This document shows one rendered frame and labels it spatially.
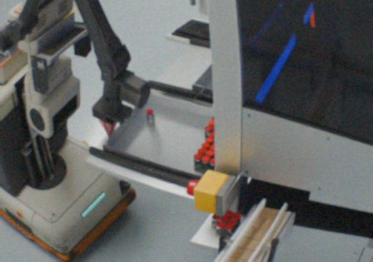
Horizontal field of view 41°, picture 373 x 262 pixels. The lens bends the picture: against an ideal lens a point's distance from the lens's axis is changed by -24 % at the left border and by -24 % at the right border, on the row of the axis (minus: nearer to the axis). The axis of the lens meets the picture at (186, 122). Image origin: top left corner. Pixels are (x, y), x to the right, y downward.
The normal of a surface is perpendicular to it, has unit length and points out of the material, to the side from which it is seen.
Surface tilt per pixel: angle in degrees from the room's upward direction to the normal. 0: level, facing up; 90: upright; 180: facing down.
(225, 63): 90
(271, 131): 90
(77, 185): 0
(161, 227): 0
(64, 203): 0
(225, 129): 90
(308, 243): 90
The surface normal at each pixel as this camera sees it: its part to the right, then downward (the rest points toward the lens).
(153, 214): -0.05, -0.79
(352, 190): -0.45, 0.56
